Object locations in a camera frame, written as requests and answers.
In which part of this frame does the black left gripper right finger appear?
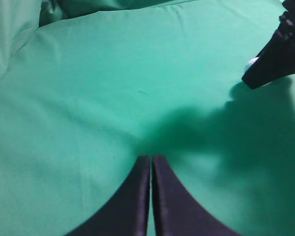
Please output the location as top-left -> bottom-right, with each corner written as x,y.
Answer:
153,155 -> 239,236

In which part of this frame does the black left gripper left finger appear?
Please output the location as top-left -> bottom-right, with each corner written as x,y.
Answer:
68,156 -> 150,236

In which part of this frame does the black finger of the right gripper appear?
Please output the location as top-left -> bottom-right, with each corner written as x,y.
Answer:
241,0 -> 295,89

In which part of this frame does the white dimpled golf ball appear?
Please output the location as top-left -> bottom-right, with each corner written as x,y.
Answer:
242,57 -> 271,89

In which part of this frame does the green cloth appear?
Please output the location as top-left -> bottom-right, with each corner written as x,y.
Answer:
0,0 -> 295,236

